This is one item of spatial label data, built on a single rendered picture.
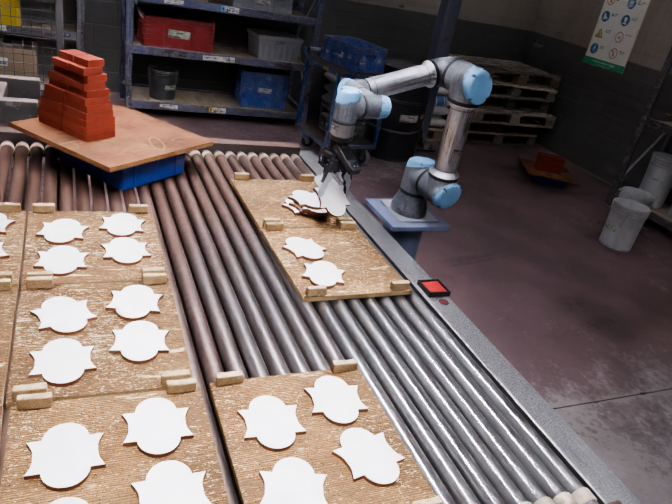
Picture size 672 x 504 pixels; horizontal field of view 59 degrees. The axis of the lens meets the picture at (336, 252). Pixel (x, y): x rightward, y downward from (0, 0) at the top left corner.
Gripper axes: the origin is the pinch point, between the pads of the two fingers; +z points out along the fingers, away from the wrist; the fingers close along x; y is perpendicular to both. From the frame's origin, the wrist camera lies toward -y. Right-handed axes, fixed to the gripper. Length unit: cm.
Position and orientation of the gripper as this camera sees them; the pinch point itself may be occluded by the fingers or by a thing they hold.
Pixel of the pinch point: (333, 194)
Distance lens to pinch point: 200.5
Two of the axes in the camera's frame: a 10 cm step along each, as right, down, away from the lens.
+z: -1.8, 8.7, 4.7
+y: -5.6, -4.8, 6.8
